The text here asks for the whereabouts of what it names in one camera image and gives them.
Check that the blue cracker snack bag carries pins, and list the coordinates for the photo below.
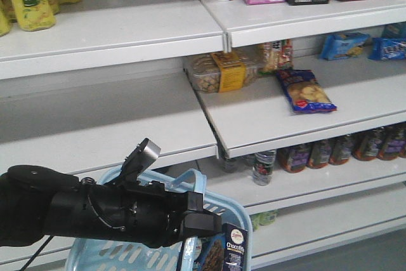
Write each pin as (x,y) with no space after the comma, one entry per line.
(303,92)

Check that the yellow pear drink bottle left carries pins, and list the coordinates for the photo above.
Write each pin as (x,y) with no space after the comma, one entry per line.
(5,25)

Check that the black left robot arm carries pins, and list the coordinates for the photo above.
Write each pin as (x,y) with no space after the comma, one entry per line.
(38,201)

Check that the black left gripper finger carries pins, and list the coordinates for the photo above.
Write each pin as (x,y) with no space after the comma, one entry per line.
(200,224)
(186,203)

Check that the white store shelving unit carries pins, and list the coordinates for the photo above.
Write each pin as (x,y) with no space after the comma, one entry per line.
(79,96)

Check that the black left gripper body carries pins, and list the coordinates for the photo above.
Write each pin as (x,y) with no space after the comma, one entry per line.
(105,212)

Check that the clear cookie tub yellow label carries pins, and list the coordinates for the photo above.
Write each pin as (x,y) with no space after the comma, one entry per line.
(219,72)

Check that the blue cookie pack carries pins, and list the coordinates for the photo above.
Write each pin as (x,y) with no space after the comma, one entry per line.
(343,46)

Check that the Chocofello cookie box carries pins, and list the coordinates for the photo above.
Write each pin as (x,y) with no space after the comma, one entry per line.
(227,250)

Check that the light blue plastic basket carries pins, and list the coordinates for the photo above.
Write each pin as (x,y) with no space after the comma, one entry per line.
(90,254)

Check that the dark blue Oreo pack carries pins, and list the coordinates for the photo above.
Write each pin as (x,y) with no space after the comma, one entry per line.
(388,49)

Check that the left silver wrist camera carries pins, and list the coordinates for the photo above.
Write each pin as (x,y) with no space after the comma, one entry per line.
(142,157)

